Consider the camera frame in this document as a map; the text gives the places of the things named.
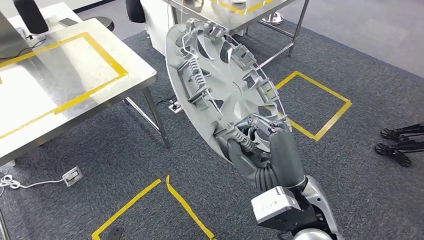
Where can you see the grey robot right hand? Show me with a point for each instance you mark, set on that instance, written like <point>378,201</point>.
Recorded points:
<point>286,155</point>

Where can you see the silver plastic wheel hubcap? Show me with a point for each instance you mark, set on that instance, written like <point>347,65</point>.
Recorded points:
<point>228,86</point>

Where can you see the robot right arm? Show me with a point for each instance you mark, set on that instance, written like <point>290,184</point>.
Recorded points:
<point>318,202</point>

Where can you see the steel workbench table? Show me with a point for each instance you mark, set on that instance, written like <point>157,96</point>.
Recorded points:
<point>49,86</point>
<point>205,10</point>

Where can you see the black robot chest part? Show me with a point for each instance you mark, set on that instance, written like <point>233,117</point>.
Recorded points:
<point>115,234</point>

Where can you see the yellow floor tape square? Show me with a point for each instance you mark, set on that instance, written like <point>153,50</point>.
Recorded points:
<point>314,82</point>

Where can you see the grey floor power outlet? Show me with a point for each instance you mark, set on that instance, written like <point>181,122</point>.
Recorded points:
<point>175,107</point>
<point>73,177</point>

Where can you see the chrome stool base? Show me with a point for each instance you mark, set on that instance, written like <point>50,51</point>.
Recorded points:
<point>273,18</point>

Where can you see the yellow tape rectangle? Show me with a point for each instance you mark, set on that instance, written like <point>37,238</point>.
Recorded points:
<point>242,11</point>

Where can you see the white desk side panel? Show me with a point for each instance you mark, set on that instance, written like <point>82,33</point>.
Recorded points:
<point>155,26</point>

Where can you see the person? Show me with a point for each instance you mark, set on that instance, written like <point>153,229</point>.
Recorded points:
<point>135,10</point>

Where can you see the black round stool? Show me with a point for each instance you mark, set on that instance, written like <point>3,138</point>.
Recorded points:
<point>102,22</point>

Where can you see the black phone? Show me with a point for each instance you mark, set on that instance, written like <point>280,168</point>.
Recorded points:
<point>68,22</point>

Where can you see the black speaker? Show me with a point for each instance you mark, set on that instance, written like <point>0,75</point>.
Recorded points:
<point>31,16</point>

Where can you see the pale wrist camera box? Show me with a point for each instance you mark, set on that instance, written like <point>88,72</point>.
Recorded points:
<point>275,202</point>

